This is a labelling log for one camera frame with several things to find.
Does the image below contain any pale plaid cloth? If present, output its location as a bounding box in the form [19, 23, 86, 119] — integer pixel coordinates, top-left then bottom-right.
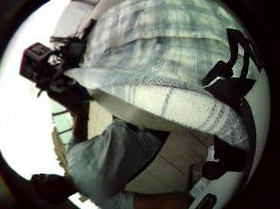
[57, 0, 270, 153]

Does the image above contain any white marker cube on left glove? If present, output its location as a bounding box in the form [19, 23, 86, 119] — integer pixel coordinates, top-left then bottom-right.
[18, 40, 56, 84]

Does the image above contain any the person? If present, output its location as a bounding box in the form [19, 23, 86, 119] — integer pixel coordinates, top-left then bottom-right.
[27, 107, 220, 209]

